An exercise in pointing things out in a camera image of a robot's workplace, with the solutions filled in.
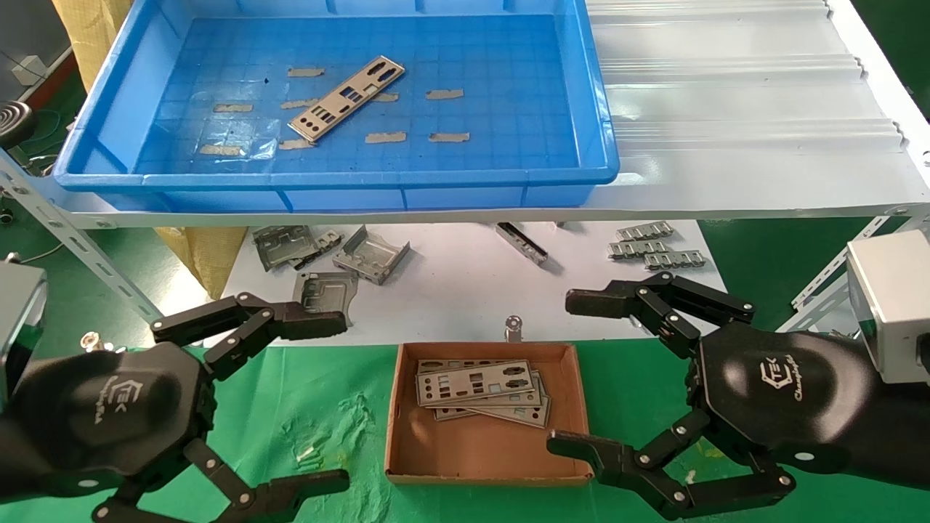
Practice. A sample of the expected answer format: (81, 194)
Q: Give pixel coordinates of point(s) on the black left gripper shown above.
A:
(109, 414)

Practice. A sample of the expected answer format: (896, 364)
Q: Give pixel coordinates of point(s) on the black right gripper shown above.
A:
(785, 392)

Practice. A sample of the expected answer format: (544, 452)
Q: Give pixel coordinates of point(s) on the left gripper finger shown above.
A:
(305, 323)

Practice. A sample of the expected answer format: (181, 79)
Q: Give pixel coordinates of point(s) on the silver I/O shield plate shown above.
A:
(472, 383)
(519, 416)
(349, 98)
(539, 392)
(450, 362)

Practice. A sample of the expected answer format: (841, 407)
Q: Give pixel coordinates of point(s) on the shallow cardboard box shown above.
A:
(479, 450)

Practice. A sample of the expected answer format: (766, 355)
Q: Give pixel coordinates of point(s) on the blue plastic tray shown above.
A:
(508, 109)

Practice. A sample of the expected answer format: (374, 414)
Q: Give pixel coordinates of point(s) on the small white scraps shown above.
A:
(305, 454)

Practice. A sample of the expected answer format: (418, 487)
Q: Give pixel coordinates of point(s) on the wrinkled green table cloth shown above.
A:
(312, 392)

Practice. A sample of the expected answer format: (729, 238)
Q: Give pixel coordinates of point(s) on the small stamped metal part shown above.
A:
(327, 240)

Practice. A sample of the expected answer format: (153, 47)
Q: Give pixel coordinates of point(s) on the small silver binder clip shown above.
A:
(514, 328)

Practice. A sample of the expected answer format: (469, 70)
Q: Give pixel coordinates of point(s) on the yellow woven sack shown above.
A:
(207, 254)

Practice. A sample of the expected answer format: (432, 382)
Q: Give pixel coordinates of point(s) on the silver toothed metal strip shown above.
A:
(676, 259)
(638, 249)
(644, 231)

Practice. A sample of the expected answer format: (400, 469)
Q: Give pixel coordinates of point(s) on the white base board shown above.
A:
(450, 290)

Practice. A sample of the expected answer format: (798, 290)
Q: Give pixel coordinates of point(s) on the clear plastic film patch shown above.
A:
(247, 134)

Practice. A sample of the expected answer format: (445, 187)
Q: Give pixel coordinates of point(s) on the large silver binder clip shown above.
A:
(93, 340)

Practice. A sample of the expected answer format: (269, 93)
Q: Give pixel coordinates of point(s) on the white perforated shelf leg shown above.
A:
(73, 240)
(828, 280)

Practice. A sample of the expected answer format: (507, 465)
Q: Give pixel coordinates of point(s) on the white shelf board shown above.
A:
(726, 109)

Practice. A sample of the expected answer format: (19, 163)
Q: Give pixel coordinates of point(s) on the black round stool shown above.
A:
(11, 120)

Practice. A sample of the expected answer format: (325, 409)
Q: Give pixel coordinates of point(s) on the white power adapter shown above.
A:
(29, 69)

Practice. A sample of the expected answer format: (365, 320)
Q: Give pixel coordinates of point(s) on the flat stamped metal bracket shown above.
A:
(280, 247)
(327, 287)

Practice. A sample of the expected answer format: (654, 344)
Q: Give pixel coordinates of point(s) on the folded metal box bracket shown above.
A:
(370, 256)

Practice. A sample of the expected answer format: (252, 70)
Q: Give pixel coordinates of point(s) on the dark narrow metal rail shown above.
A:
(523, 243)

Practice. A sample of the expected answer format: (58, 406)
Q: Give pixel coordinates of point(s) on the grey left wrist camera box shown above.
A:
(18, 312)

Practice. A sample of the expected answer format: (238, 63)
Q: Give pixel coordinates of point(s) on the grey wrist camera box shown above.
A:
(894, 305)
(18, 312)

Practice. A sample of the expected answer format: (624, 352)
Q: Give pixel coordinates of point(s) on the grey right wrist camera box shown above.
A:
(894, 305)

